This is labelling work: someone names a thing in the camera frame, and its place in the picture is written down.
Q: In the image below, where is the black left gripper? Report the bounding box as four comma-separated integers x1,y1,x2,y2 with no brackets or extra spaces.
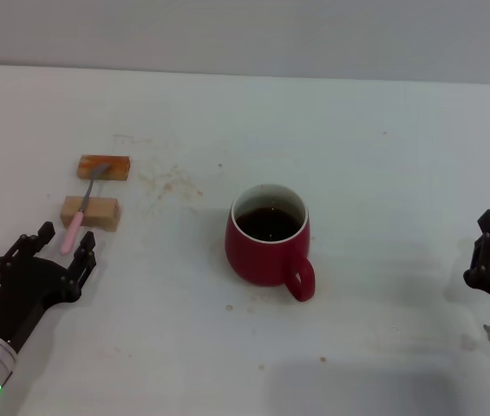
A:
0,221,98,351

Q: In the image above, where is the pink handled metal spoon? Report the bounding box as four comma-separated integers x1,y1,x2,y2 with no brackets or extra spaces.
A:
59,163,112,257

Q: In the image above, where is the red ceramic coffee cup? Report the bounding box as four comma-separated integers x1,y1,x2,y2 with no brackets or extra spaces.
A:
225,183,317,303

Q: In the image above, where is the plain wooden block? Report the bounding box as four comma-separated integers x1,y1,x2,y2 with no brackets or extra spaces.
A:
59,195,121,233

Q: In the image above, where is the orange stained wooden block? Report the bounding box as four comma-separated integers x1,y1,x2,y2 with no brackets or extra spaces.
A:
75,154,133,182

